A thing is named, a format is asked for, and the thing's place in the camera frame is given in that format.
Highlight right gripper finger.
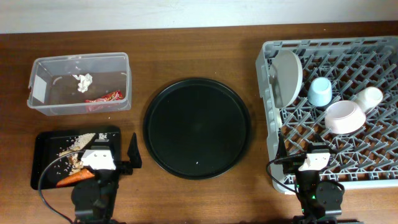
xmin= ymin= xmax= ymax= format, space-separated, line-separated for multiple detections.
xmin=315 ymin=133 xmax=336 ymax=154
xmin=275 ymin=133 xmax=287 ymax=159

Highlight orange carrot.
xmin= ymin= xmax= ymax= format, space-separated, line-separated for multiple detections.
xmin=56 ymin=169 xmax=95 ymax=188

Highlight rice and nut scraps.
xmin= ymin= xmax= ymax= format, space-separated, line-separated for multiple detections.
xmin=58 ymin=133 xmax=109 ymax=176

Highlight pink bowl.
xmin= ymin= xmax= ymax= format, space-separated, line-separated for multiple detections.
xmin=325 ymin=100 xmax=366 ymax=134

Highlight light blue cup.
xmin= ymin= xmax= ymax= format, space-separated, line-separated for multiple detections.
xmin=307 ymin=77 xmax=332 ymax=106

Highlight red snack wrapper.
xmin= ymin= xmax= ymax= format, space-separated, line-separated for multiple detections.
xmin=85 ymin=90 xmax=124 ymax=103

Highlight cream white cup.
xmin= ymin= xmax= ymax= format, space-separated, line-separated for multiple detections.
xmin=354 ymin=86 xmax=383 ymax=114

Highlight grey plate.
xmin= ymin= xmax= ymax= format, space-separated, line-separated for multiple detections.
xmin=269 ymin=50 xmax=303 ymax=108

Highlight white tissue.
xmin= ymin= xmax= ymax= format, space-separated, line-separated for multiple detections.
xmin=72 ymin=73 xmax=93 ymax=93

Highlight white plastic fork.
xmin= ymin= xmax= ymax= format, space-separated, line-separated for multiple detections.
xmin=275 ymin=108 xmax=283 ymax=128

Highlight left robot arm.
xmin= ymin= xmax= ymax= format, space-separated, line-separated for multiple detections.
xmin=71 ymin=134 xmax=142 ymax=224

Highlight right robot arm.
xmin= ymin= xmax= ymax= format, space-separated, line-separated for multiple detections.
xmin=275 ymin=134 xmax=345 ymax=223

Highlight grey dishwasher rack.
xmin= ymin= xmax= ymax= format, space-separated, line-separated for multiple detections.
xmin=256 ymin=36 xmax=397 ymax=189

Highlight black rectangular tray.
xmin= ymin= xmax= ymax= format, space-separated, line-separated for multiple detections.
xmin=30 ymin=126 xmax=121 ymax=190

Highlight round black tray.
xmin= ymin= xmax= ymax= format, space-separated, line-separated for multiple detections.
xmin=143 ymin=78 xmax=252 ymax=180

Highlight clear plastic bin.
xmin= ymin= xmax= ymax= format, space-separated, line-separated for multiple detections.
xmin=27 ymin=52 xmax=132 ymax=116

